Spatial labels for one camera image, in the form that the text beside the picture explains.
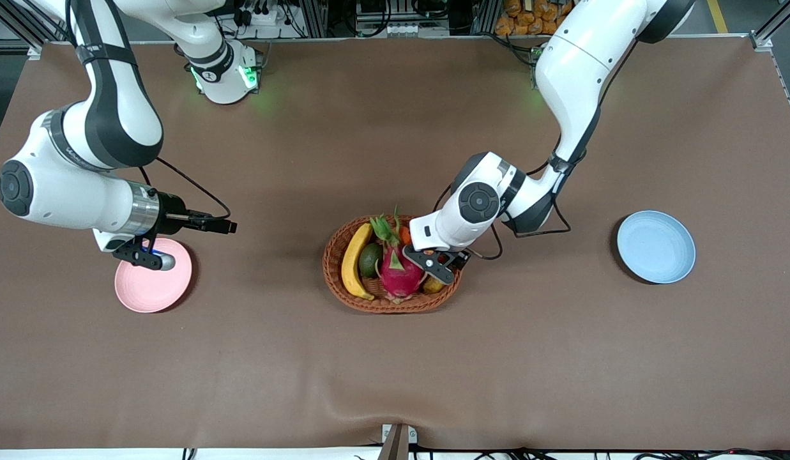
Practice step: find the brown kiwi fruit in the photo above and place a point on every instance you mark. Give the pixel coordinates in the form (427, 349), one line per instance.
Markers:
(433, 285)

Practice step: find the aluminium frame corner profile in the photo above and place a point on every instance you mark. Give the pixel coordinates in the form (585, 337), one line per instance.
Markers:
(762, 41)
(36, 51)

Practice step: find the green avocado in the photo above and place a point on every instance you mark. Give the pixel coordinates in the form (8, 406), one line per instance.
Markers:
(369, 262)

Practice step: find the pile of orange buns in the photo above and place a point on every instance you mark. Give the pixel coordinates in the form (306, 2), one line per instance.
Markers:
(522, 19)

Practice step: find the blue plastic plate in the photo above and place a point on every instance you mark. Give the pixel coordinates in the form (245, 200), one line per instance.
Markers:
(656, 248)

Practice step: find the brown wicker basket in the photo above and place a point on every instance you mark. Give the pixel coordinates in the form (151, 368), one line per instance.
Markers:
(333, 265)

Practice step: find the brown tablecloth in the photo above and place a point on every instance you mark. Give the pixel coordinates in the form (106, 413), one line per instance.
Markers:
(394, 370)

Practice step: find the white power strip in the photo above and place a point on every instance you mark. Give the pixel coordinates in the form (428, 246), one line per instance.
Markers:
(264, 18)

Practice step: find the yellow banana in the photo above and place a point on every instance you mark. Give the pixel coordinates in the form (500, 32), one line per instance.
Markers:
(351, 268)

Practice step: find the pink dragon fruit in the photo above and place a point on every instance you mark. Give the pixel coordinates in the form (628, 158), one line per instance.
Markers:
(398, 275)

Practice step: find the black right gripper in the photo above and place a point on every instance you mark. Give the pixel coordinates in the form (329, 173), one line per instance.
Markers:
(172, 214)

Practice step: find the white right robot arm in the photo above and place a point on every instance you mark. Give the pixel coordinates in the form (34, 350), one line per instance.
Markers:
(62, 198)

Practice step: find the aluminium camera pole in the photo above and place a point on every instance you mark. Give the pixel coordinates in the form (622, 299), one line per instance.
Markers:
(398, 447)

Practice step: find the aluminium frame post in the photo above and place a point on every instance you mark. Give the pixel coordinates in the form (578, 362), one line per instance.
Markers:
(313, 16)
(485, 16)

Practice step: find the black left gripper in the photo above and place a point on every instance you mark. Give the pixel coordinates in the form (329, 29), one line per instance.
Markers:
(458, 262)

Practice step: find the orange carrot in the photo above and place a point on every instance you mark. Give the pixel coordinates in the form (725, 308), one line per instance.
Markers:
(405, 236)

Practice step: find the white socket bar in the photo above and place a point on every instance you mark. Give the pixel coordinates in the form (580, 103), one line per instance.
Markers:
(404, 30)

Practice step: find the pink plastic plate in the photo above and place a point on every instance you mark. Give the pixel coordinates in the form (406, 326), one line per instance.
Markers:
(152, 291)

